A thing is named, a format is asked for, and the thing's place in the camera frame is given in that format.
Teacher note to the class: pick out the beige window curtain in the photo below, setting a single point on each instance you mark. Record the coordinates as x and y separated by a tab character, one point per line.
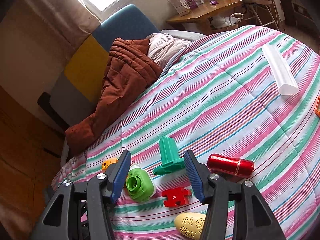
58	27

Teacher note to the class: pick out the yellow orange small block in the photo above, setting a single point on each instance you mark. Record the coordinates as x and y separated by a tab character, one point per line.
106	163

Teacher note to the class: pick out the striped grey pillow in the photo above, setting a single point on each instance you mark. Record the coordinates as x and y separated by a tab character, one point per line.
162	47

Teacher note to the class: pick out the yellow carved oval block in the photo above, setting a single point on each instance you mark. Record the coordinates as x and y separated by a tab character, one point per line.
190	224

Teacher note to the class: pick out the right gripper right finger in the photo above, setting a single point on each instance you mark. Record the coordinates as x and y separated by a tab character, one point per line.
253	218

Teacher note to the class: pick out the brown rust duvet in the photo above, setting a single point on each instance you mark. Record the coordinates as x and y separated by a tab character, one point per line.
128	73

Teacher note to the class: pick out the white cardboard box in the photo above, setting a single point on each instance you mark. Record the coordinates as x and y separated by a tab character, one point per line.
181	7

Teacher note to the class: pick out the purple small box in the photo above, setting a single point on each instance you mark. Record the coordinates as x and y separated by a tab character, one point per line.
191	3

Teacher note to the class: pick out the teal green flanged cylinder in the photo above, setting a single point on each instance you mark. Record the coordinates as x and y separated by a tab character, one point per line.
171	161

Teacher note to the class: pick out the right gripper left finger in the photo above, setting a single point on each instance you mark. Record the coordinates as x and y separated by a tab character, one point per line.
80	210

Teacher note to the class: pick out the wooden side table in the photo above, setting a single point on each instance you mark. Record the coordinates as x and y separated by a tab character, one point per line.
202	14

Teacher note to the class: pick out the white translucent tube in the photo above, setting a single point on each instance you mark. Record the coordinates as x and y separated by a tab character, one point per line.
281	71

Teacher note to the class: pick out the red puzzle piece block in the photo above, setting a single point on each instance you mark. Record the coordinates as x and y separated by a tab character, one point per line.
176	197

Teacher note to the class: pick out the yellow blue headboard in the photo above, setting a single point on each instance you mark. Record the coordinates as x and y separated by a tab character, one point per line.
77	90

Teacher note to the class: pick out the green and white round toy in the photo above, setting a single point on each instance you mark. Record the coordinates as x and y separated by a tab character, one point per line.
139	184

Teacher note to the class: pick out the striped bed quilt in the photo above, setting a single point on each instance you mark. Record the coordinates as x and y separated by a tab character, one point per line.
219	95

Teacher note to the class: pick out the orange plastic rack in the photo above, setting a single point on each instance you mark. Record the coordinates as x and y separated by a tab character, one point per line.
317	107

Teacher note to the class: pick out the red metallic capsule case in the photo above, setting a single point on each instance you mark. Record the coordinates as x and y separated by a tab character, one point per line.
233	166

